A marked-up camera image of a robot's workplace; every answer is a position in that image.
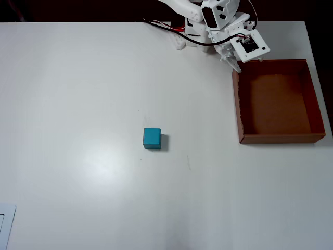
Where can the blue cube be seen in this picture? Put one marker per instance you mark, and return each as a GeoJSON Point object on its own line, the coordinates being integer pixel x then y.
{"type": "Point", "coordinates": [152, 136]}

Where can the white flat device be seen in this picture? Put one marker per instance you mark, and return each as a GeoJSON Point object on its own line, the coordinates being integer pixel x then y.
{"type": "Point", "coordinates": [6, 224]}

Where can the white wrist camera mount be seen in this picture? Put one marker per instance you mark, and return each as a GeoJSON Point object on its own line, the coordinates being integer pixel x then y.
{"type": "Point", "coordinates": [257, 53]}

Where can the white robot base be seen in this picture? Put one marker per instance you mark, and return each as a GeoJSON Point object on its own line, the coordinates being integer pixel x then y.
{"type": "Point", "coordinates": [192, 30]}

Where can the red white base wiring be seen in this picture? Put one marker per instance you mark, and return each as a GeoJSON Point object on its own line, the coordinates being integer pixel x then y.
{"type": "Point", "coordinates": [179, 28]}

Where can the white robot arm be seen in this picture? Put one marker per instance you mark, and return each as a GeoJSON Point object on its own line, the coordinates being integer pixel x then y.
{"type": "Point", "coordinates": [182, 7]}

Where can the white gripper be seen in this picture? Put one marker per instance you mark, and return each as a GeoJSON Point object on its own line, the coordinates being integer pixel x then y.
{"type": "Point", "coordinates": [232, 60]}

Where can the brown cardboard box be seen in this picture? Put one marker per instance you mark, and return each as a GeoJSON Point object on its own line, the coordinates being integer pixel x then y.
{"type": "Point", "coordinates": [275, 109]}

